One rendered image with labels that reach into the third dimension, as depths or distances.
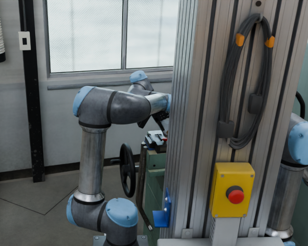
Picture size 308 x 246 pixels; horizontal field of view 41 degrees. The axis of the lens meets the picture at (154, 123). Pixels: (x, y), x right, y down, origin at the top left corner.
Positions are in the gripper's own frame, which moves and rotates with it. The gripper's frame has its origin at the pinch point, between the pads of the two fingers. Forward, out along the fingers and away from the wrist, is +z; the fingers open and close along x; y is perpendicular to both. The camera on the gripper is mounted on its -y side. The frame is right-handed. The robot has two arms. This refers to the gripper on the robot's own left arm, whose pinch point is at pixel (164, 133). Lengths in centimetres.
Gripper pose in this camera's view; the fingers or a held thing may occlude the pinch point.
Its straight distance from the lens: 202.1
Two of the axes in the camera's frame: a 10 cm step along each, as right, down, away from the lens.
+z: 4.3, 7.5, 5.1
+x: -2.8, -4.2, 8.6
